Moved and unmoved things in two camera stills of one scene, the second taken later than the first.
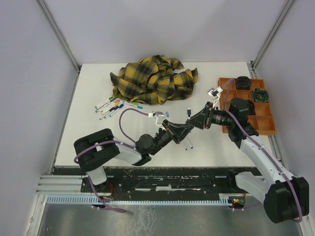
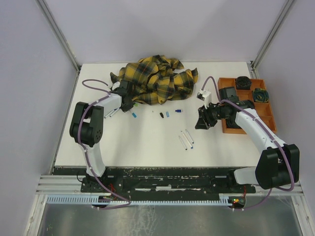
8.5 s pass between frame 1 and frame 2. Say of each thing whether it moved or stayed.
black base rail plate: stayed
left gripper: moved
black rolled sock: stayed
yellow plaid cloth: stayed
